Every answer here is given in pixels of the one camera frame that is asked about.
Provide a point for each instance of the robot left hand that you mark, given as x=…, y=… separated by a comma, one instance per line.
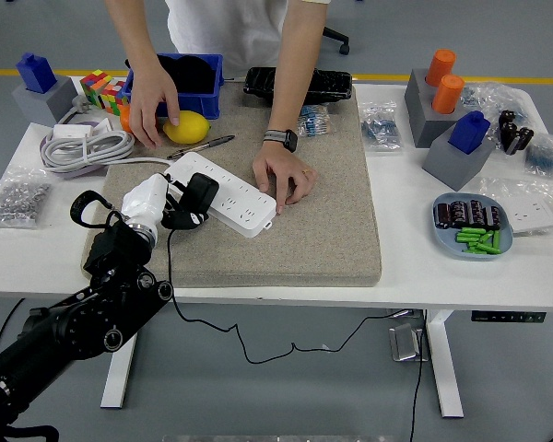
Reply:
x=145, y=198

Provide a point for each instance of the person's left hand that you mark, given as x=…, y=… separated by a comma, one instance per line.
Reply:
x=285, y=170

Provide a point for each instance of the person's right hand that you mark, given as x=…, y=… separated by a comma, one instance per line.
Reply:
x=149, y=99

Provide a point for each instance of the white power strip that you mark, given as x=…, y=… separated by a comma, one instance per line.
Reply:
x=244, y=207

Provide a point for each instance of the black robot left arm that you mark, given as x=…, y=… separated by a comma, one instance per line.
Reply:
x=83, y=322

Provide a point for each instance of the person's right forearm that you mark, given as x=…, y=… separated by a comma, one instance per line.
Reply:
x=131, y=37

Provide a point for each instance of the person's left forearm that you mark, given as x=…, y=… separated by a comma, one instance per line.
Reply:
x=295, y=69

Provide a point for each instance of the black wristwatch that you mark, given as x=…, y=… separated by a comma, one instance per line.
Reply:
x=285, y=139

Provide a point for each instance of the orange fruit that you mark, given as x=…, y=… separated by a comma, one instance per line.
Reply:
x=125, y=120

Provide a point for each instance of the yellow lemon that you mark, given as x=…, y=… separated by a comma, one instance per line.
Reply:
x=193, y=129

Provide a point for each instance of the blue plastic bin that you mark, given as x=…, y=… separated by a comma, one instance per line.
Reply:
x=203, y=103

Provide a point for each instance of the open white box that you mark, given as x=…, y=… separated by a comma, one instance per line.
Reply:
x=101, y=125

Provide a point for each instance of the bag of blue resistors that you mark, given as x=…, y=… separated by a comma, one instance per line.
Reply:
x=315, y=122

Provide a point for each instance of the multicolour puzzle cube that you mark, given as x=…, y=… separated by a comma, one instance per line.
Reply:
x=94, y=85

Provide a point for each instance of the beige mat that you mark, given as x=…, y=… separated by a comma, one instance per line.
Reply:
x=304, y=230

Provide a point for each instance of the grey pen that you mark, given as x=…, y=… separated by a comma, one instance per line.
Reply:
x=203, y=146

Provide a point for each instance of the purple disc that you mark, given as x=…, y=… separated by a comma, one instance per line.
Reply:
x=74, y=174

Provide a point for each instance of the small white box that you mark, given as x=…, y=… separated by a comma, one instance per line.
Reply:
x=71, y=130

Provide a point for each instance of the grey block holder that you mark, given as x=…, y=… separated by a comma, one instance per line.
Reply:
x=60, y=99
x=451, y=166

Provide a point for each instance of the black plastic tray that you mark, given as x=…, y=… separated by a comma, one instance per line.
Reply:
x=332, y=85

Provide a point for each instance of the bag of blue components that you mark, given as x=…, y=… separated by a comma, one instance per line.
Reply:
x=380, y=129
x=546, y=156

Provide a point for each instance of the person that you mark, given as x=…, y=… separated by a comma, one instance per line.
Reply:
x=226, y=27

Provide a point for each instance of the blue bottle-shaped block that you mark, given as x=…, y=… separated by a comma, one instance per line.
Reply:
x=469, y=133
x=36, y=73

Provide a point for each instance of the bag of metal nuts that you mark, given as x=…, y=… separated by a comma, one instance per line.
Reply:
x=20, y=200

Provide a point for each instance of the grey two-hole block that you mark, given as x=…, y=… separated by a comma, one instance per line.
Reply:
x=424, y=119

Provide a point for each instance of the black capacitor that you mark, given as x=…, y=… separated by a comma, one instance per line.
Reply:
x=494, y=216
x=443, y=215
x=477, y=211
x=460, y=212

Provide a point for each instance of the blue-grey plate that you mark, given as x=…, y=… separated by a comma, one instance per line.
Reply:
x=442, y=239

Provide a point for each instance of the orange cylinder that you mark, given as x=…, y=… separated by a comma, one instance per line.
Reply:
x=448, y=94
x=442, y=66

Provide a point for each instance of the white table leg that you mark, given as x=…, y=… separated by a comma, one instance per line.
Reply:
x=120, y=377
x=444, y=364

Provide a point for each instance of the green battery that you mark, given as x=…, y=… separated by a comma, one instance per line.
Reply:
x=470, y=230
x=467, y=237
x=481, y=251
x=477, y=246
x=497, y=240
x=487, y=236

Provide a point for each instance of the silver metal pedal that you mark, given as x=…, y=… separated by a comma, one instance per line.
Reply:
x=403, y=343

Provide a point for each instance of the clear bag round socket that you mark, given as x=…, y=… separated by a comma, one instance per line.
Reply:
x=497, y=186

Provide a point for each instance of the crumpled clear plastic bag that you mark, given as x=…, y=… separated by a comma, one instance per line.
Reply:
x=488, y=99

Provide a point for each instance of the cluster of black capacitors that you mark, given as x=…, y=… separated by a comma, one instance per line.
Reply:
x=511, y=131

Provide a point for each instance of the black table control panel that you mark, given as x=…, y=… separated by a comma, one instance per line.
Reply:
x=507, y=317

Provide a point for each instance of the white wall socket plate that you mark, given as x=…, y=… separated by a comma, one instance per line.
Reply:
x=532, y=214

